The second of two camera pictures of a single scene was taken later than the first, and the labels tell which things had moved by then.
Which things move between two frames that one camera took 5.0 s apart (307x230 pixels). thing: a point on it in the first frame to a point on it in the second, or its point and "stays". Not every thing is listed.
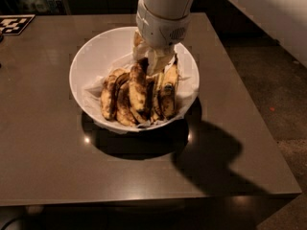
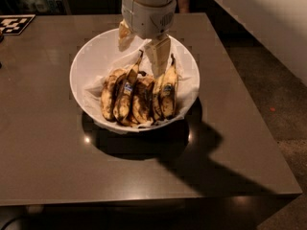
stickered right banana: [169, 89] stays
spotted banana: [139, 98] to [124, 96]
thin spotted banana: [157, 92] stays
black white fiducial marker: [14, 25] stays
